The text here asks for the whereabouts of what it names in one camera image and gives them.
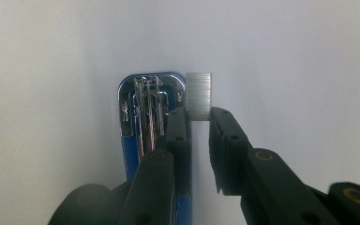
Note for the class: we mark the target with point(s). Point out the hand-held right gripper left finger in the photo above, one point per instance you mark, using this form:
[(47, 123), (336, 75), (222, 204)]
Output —
[(168, 162)]

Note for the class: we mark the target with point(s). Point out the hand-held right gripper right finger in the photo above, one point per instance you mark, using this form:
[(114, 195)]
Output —
[(247, 168)]

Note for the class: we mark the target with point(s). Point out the blue stapler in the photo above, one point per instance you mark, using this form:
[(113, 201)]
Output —
[(143, 118)]

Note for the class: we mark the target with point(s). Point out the silver staple strip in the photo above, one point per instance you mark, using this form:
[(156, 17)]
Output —
[(198, 97)]

